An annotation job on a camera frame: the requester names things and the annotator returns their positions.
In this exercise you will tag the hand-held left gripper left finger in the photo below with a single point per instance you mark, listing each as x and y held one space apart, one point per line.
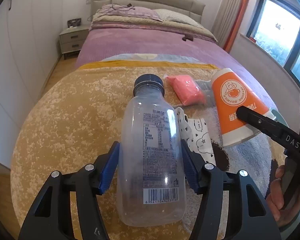
110 167

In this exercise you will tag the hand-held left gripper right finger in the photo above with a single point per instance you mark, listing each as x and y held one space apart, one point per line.
190 170

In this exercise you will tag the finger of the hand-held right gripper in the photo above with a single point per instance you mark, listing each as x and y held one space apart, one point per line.
258 121

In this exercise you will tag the orange paper cup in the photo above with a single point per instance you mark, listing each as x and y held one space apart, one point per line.
230 92

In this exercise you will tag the clear plastic bottle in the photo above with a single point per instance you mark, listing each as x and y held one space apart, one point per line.
150 135

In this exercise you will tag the person's right hand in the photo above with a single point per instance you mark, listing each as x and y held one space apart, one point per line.
275 195

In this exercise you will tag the white patterned paper wrapper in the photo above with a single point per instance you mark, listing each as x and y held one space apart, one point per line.
200 140

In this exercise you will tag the yellow printed blanket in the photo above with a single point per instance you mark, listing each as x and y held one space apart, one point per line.
77 105

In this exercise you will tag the stone window sill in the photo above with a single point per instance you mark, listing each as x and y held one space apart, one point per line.
262 49

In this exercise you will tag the dark framed window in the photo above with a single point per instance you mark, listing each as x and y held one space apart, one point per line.
277 45

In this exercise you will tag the red-orange plastic bag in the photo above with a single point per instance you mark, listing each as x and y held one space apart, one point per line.
186 90

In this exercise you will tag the small red box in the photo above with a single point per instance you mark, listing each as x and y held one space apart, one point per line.
252 39

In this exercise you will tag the small window sticker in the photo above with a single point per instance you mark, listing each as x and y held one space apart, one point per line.
278 26

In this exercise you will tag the beige and orange curtain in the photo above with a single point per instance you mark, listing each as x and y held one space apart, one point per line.
230 17

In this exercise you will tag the bed with pink cover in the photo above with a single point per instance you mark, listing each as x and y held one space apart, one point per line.
140 40

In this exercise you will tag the grey nightstand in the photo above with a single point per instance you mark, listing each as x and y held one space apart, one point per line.
73 41

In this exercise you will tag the cream patterned pillow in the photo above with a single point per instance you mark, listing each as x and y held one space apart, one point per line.
177 17

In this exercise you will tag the beige folded quilt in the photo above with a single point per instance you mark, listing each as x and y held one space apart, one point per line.
130 22

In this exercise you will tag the white wardrobe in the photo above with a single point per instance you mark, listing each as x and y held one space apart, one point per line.
27 42

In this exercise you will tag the purple pillow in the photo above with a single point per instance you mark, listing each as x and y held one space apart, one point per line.
140 12

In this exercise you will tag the dark photo frame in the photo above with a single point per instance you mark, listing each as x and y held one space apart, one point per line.
74 23

